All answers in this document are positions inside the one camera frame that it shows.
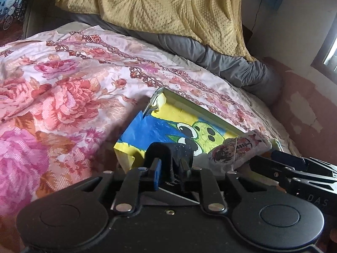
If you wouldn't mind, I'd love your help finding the black sock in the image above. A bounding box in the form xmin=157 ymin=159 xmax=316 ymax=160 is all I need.
xmin=143 ymin=142 xmax=194 ymax=188

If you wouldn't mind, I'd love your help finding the grey tray cartoon liner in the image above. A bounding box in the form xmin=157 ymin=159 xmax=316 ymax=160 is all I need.
xmin=113 ymin=86 xmax=282 ymax=174

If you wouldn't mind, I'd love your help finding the grey rolled quilt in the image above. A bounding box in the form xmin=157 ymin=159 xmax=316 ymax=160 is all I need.
xmin=70 ymin=13 xmax=283 ymax=106

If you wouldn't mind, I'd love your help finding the wooden framed window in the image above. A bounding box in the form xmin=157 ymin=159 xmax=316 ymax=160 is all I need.
xmin=311 ymin=17 xmax=336 ymax=84

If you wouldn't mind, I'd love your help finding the pink floral bed sheet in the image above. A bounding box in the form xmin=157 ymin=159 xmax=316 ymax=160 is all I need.
xmin=1 ymin=23 xmax=298 ymax=252

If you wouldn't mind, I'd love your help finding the yellow dotted hanging blanket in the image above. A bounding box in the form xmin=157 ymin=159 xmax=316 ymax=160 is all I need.
xmin=54 ymin=0 xmax=253 ymax=61

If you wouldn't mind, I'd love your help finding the blue bicycle print curtain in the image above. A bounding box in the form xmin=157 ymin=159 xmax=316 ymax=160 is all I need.
xmin=0 ymin=0 xmax=28 ymax=45

